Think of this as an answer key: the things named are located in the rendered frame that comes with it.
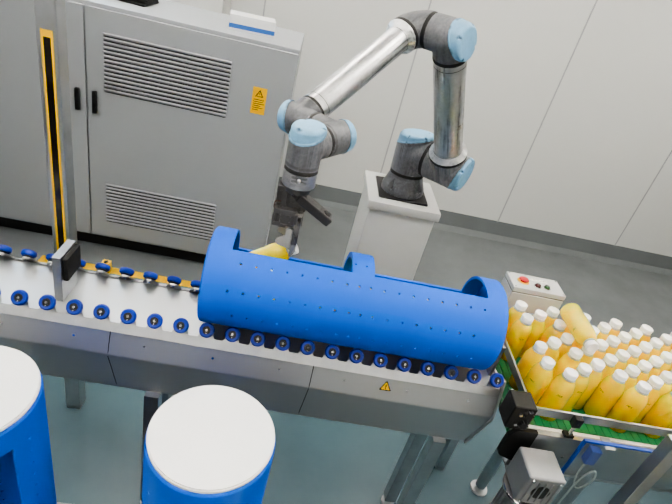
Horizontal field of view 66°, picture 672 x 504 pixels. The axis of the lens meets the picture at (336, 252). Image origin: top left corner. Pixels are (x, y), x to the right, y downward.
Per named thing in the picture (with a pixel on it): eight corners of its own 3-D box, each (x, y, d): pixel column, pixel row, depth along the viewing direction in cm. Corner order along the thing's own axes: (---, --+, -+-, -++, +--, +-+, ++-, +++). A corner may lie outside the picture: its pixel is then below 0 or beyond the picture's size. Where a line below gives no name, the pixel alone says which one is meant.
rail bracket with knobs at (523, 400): (494, 406, 160) (507, 383, 154) (516, 410, 160) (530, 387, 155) (502, 433, 151) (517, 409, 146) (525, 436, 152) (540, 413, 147)
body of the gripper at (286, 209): (274, 213, 146) (280, 175, 140) (303, 219, 147) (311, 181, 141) (270, 227, 140) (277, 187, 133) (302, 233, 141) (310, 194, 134)
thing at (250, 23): (229, 24, 282) (230, 9, 278) (273, 33, 288) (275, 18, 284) (228, 28, 272) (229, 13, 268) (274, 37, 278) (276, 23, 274)
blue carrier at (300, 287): (212, 288, 171) (223, 210, 159) (462, 334, 181) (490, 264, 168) (192, 340, 146) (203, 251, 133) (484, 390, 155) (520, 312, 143)
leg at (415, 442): (380, 494, 227) (424, 398, 194) (393, 496, 227) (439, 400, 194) (381, 507, 222) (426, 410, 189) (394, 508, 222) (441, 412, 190)
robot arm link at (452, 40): (441, 161, 226) (442, 0, 164) (476, 177, 218) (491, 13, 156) (421, 184, 221) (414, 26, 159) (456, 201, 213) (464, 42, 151)
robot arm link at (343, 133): (332, 110, 145) (302, 115, 136) (364, 125, 139) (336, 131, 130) (326, 142, 149) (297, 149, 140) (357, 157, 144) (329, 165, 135)
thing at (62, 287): (70, 280, 160) (67, 239, 152) (83, 283, 161) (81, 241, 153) (54, 300, 152) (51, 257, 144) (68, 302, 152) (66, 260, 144)
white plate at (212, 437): (254, 507, 102) (253, 511, 102) (288, 403, 125) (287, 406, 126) (120, 468, 102) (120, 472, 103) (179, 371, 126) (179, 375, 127)
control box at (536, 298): (496, 291, 197) (507, 270, 192) (545, 301, 199) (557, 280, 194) (503, 308, 188) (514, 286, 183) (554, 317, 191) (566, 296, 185)
